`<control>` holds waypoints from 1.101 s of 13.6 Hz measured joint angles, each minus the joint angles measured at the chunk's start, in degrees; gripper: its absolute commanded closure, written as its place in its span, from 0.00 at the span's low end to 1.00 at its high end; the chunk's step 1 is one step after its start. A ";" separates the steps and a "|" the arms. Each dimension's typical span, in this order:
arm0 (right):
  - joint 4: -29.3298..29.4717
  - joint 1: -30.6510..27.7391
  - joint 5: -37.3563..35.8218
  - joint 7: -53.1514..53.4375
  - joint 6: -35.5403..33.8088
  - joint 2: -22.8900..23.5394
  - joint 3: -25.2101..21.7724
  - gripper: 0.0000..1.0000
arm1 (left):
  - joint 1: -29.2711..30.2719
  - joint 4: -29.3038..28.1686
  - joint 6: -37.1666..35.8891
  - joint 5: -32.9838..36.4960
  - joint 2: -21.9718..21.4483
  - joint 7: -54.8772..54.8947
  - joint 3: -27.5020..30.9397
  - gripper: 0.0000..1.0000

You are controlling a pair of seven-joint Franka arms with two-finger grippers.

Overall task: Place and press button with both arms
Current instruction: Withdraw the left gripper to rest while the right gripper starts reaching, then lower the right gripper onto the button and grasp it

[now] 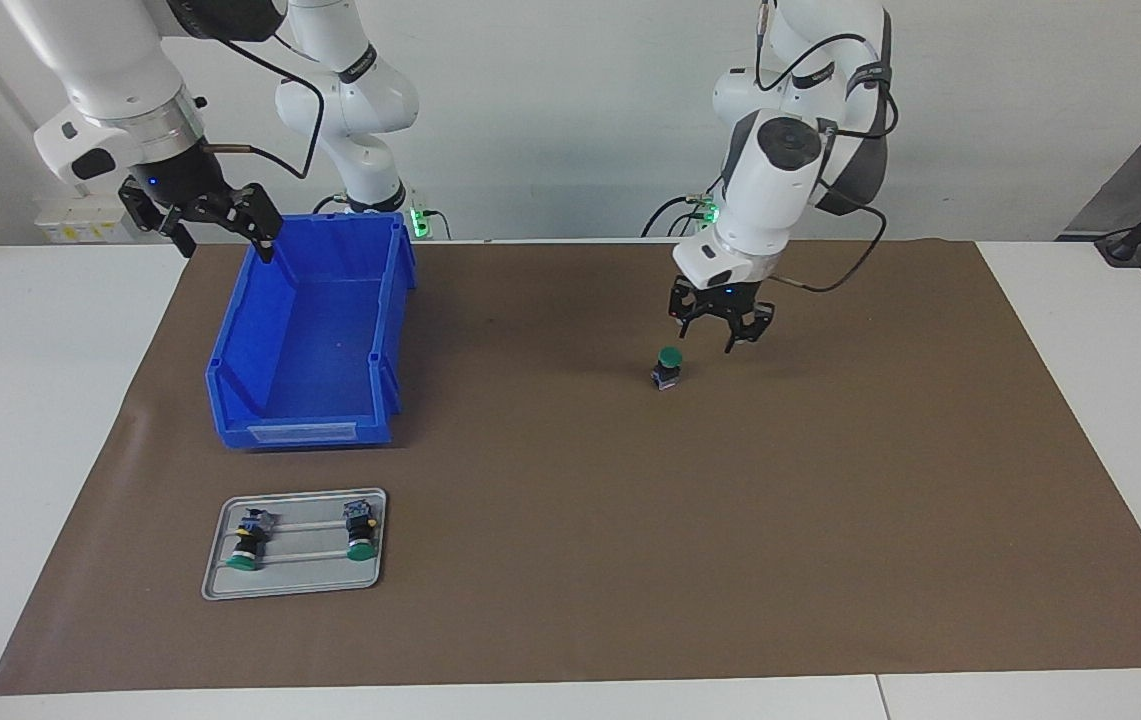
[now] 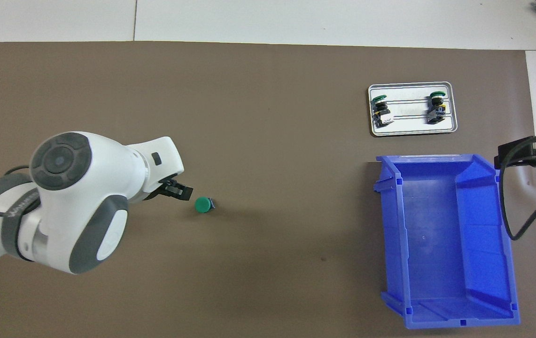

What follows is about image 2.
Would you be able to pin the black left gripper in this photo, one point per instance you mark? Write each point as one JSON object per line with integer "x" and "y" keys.
{"x": 164, "y": 185}

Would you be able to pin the green push button switch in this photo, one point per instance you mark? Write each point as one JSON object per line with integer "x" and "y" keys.
{"x": 381, "y": 112}
{"x": 436, "y": 109}
{"x": 202, "y": 204}

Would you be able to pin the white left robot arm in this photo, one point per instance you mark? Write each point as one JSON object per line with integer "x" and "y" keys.
{"x": 84, "y": 188}

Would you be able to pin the brown table mat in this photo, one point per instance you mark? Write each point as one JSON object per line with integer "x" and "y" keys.
{"x": 272, "y": 141}

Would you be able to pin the blue plastic storage bin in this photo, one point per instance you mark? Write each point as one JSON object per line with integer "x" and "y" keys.
{"x": 437, "y": 234}

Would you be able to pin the grey metal tray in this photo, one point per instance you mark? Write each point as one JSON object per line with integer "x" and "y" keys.
{"x": 411, "y": 126}

